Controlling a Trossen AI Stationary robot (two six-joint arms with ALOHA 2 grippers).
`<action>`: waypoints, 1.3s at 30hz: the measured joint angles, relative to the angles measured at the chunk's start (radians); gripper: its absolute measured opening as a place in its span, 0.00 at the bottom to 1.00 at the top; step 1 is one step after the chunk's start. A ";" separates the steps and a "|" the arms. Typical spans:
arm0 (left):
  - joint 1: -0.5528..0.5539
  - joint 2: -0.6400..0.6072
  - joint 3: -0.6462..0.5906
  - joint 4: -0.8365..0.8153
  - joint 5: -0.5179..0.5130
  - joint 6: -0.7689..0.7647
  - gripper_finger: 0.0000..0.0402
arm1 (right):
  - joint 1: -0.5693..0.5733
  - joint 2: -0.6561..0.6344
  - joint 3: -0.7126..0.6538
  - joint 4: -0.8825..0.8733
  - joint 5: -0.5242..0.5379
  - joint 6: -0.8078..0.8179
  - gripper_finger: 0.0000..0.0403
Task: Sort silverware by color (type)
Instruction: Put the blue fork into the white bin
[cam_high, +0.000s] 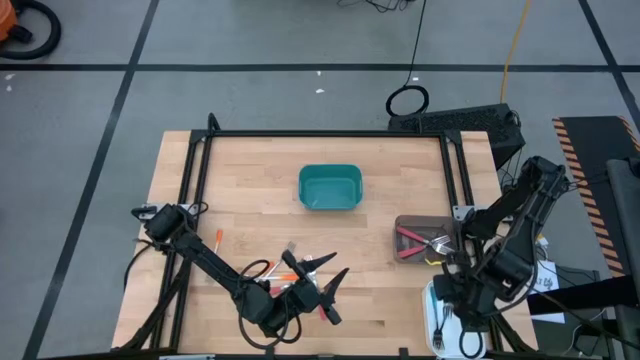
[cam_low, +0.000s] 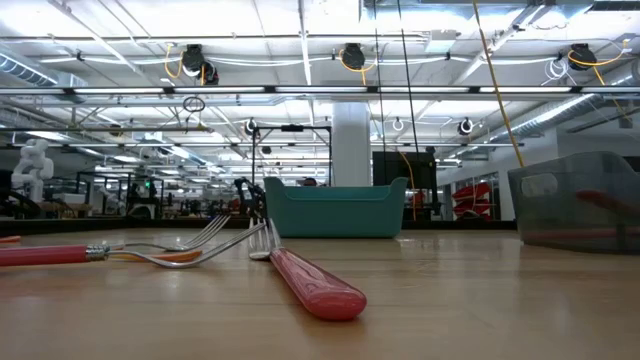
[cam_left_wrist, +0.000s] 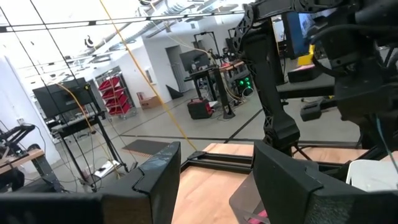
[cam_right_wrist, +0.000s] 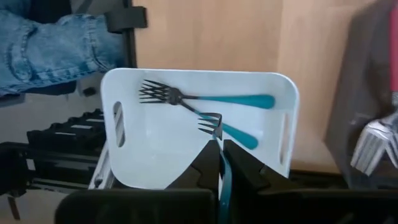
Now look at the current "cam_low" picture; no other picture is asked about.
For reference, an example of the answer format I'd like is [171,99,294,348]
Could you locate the teal plastic bin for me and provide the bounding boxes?
[263,175,409,240]

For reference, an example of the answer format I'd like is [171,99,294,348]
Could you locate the white round pillar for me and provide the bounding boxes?
[331,102,372,187]

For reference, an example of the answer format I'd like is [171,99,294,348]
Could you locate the red storage bins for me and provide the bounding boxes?
[451,181,494,220]

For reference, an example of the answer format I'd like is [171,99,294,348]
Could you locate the black hanging cable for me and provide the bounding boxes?
[397,0,420,154]
[373,0,387,153]

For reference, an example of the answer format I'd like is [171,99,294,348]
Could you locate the black gantry frame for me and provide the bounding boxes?
[251,124,334,187]

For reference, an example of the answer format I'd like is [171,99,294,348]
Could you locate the black coiled cable loop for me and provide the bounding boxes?
[182,95,207,114]

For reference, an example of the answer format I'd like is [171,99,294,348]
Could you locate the grey translucent plastic bin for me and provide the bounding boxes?
[507,151,640,255]

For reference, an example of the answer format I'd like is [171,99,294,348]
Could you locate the yellow hanging cable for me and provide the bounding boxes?
[472,0,526,169]

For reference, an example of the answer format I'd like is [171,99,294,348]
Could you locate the silver ventilation duct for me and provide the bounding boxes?
[492,59,640,146]
[0,52,89,89]

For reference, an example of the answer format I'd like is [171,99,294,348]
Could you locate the black screen panel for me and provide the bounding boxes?
[372,150,441,221]

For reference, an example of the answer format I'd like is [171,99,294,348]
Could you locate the orange hanging cable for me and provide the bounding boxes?
[398,151,418,221]

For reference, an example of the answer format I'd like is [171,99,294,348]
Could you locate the black aluminium table frame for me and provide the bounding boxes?
[0,218,519,231]

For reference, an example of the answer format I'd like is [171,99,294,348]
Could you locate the black ceiling cable reel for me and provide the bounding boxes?
[178,43,221,86]
[566,39,632,76]
[337,42,377,86]

